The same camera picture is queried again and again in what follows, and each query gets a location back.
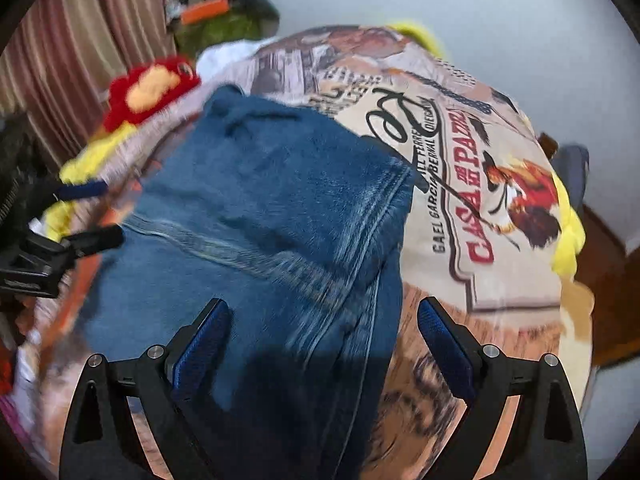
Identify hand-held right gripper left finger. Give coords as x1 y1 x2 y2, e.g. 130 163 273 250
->
60 297 233 480

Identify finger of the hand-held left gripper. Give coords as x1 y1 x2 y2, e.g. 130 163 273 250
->
51 181 110 204
61 225 126 259

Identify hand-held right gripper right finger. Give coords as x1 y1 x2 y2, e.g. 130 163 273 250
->
416 296 588 480

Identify blue denim jeans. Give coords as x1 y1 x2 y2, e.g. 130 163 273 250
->
90 84 416 480

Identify red yellow plush toy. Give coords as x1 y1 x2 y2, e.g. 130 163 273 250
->
101 57 202 135

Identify striped curtain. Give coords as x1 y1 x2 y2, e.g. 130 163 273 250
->
0 0 182 173

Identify yellow fleece cloth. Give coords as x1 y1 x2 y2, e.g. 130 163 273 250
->
547 169 587 279
386 20 447 59

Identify printed blanket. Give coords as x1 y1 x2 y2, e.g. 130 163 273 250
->
30 24 596 480

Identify orange item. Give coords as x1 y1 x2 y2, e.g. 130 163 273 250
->
181 1 224 27

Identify grey purple backpack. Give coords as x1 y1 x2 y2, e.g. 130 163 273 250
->
552 144 592 217

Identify wooden chair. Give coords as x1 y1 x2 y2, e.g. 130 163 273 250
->
537 132 560 160

